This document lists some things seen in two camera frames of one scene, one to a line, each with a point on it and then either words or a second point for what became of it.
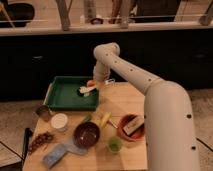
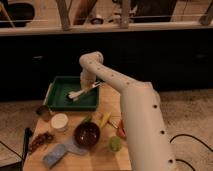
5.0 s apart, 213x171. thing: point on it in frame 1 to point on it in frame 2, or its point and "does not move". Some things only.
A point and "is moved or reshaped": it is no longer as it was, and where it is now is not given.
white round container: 59,121 does not move
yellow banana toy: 106,116 does not move
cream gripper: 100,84 to 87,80
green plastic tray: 62,95 does not move
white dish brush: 85,90 is moved or reshaped
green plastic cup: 114,144 does not move
